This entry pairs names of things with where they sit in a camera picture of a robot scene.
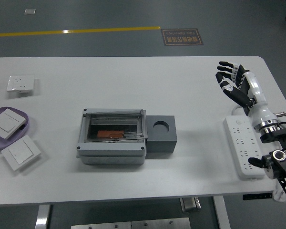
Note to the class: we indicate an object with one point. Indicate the grey junction box clear lid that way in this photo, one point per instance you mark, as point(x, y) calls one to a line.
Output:
point(109, 152)

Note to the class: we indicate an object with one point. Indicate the black table control panel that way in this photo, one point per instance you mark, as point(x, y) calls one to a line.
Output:
point(257, 197)

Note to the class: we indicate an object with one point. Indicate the metal bracket under table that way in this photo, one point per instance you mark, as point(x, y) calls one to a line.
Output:
point(190, 204)

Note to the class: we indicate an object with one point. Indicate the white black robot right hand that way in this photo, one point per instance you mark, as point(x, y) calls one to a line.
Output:
point(257, 95)

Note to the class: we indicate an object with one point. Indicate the white wall switch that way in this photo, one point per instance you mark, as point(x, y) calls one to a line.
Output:
point(7, 122)
point(20, 152)

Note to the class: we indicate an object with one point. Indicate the steel base plate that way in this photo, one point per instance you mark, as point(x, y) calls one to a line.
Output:
point(100, 225)
point(160, 223)

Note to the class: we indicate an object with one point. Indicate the white wall socket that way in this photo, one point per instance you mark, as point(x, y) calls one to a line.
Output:
point(20, 83)

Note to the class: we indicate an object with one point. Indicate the dark grey cube with hole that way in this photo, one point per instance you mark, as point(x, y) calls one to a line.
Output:
point(160, 145)

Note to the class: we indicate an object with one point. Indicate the white power strip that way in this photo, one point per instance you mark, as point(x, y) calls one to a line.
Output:
point(240, 143)

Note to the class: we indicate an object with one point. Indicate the orange cylinder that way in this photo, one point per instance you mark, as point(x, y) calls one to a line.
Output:
point(105, 133)

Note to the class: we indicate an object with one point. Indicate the small silver floor plate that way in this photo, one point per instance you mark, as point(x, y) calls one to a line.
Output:
point(29, 11)

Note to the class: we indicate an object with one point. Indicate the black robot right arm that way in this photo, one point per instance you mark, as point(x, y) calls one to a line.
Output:
point(283, 162)

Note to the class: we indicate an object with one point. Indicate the white table leg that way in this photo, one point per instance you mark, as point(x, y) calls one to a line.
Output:
point(221, 212)

